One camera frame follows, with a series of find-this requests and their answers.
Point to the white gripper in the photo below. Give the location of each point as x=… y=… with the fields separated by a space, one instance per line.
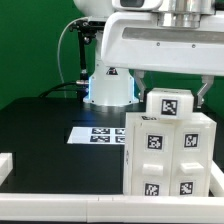
x=134 y=40

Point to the small white tagged box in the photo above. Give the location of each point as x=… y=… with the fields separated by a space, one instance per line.
x=170 y=103

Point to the white door panel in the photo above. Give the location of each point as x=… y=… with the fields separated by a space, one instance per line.
x=152 y=156
x=192 y=155

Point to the white cabinet body box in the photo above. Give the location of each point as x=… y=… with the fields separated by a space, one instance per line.
x=135 y=118

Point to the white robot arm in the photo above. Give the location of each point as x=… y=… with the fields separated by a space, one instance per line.
x=114 y=86

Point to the white base tag sheet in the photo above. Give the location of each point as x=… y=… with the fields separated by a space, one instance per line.
x=97 y=135

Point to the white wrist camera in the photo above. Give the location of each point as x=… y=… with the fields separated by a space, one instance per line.
x=136 y=5

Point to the black camera on stand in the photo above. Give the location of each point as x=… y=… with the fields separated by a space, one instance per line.
x=87 y=29

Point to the white right fence rail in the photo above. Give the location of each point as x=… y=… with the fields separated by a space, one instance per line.
x=217 y=181

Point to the white fence rail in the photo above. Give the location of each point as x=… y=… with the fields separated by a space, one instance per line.
x=124 y=209
x=217 y=181
x=6 y=166

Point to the white left fence rail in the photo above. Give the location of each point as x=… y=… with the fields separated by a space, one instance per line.
x=6 y=166

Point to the white front fence rail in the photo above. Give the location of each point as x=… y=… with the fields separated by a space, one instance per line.
x=124 y=209

